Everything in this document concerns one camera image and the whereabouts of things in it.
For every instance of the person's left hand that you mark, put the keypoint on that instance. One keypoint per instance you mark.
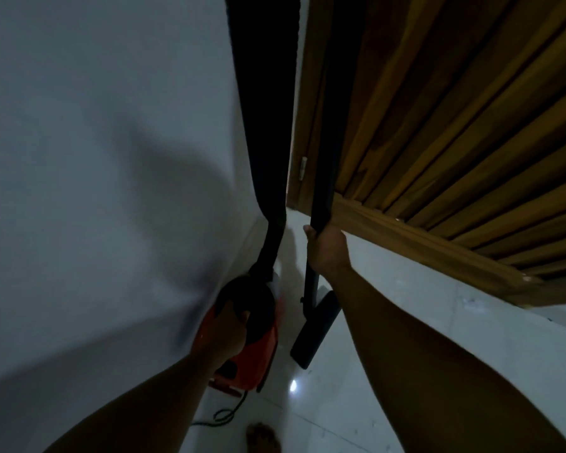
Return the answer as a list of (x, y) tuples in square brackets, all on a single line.
[(221, 334)]

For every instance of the person's right hand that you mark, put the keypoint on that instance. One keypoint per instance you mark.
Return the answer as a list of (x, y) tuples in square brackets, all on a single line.
[(328, 252)]

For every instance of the person's right thumb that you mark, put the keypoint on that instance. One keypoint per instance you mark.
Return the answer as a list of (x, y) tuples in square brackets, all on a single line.
[(310, 233)]

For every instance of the person's left thumb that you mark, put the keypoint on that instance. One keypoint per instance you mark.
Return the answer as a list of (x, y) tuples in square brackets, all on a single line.
[(243, 319)]

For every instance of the orange vacuum cleaner body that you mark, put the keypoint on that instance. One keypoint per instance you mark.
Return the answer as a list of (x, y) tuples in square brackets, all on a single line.
[(257, 353)]

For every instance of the black vacuum wand tube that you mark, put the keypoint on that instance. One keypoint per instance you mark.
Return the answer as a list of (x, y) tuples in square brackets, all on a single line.
[(332, 113)]

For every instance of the person's left forearm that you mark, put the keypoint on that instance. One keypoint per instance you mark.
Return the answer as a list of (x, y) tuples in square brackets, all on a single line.
[(137, 410)]

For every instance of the person's right forearm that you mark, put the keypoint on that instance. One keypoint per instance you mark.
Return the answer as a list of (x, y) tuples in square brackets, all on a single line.
[(434, 372)]

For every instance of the black vacuum floor nozzle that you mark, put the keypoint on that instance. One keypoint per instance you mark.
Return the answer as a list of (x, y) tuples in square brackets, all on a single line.
[(315, 332)]

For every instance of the person's bare foot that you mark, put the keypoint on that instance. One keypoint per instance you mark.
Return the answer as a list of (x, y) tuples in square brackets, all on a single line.
[(262, 438)]

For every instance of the brown wooden door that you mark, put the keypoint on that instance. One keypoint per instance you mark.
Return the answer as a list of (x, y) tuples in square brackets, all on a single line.
[(453, 136)]

